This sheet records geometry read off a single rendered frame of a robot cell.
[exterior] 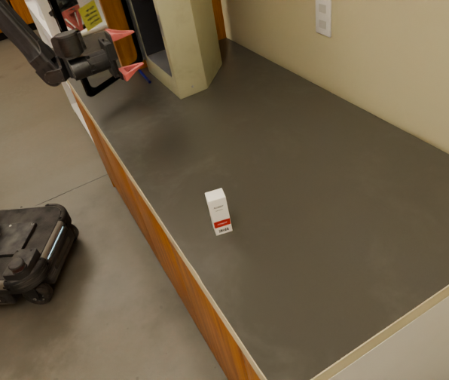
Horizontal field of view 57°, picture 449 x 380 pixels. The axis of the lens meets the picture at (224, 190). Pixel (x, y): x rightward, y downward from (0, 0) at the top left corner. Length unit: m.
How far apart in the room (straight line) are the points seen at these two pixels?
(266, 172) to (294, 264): 0.31
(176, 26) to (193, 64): 0.15
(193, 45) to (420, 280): 1.02
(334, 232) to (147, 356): 1.21
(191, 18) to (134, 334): 1.35
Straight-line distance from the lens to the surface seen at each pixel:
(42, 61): 1.29
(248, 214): 1.00
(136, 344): 2.00
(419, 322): 0.92
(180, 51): 1.47
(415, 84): 1.23
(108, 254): 2.39
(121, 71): 1.33
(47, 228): 2.34
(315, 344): 0.79
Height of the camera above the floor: 1.64
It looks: 40 degrees down
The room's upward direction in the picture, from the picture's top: 12 degrees counter-clockwise
